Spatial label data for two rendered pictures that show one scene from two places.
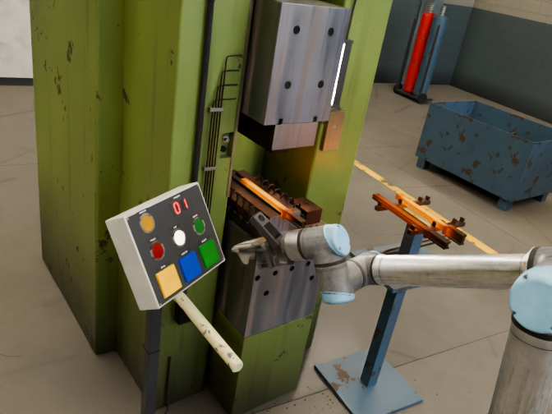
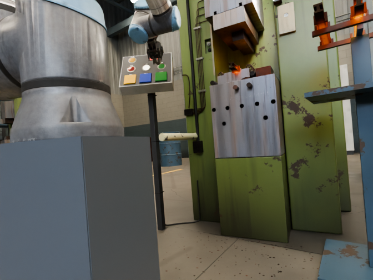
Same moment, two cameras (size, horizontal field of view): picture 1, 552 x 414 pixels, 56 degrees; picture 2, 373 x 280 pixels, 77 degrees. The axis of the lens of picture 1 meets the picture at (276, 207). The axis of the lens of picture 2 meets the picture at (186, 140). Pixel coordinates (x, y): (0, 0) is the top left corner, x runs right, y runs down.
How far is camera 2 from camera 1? 2.07 m
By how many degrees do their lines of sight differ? 71
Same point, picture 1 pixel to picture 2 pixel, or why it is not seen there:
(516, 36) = not seen: outside the picture
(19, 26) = not seen: hidden behind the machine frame
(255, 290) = (214, 119)
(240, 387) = (222, 204)
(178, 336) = (201, 166)
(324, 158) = (287, 41)
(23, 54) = not seen: hidden behind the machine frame
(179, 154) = (184, 54)
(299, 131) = (230, 15)
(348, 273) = (139, 16)
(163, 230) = (139, 63)
